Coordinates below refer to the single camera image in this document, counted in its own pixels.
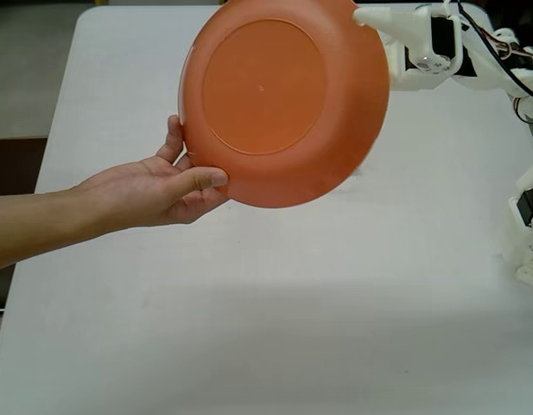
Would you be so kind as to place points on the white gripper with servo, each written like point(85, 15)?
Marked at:
point(415, 65)

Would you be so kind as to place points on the orange plate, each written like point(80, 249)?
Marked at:
point(266, 86)

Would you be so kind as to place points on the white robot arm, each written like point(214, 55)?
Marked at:
point(499, 82)

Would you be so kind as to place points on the person's right forearm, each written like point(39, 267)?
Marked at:
point(33, 225)

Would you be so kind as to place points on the person's right hand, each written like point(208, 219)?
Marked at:
point(154, 194)

